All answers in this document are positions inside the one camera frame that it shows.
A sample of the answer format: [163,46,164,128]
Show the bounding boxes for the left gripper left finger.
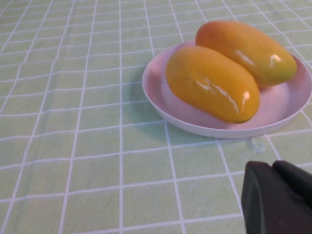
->
[240,160,312,234]

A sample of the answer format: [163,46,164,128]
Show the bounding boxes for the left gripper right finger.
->
[272,159,312,207]

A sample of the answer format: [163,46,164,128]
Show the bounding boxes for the plain yellow-orange mango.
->
[165,45,261,124]

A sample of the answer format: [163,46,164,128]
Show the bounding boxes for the pale pink round plate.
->
[142,39,312,139]

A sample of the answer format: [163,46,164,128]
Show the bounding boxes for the orange mango with green tip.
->
[195,20,298,88]

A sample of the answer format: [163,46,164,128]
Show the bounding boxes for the green checkered tablecloth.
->
[0,0,312,234]

